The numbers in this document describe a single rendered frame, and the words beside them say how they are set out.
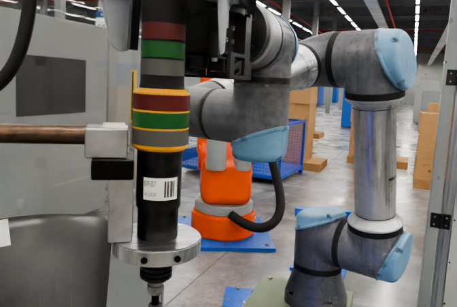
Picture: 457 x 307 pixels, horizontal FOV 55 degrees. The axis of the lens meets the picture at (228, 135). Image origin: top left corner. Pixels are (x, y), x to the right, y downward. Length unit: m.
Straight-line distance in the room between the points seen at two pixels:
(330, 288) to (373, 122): 0.42
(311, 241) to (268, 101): 0.56
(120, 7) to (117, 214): 0.16
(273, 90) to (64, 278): 0.32
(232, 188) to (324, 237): 3.26
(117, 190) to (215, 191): 3.94
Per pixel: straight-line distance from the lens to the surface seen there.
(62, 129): 0.34
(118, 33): 0.37
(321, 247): 1.05
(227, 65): 0.38
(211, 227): 4.33
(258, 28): 0.48
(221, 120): 0.58
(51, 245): 0.51
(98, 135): 0.32
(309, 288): 1.09
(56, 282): 0.49
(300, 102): 8.29
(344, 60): 0.88
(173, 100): 0.32
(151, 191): 0.33
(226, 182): 4.25
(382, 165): 0.93
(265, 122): 0.55
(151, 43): 0.32
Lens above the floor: 1.59
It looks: 7 degrees down
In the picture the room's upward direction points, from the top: 3 degrees clockwise
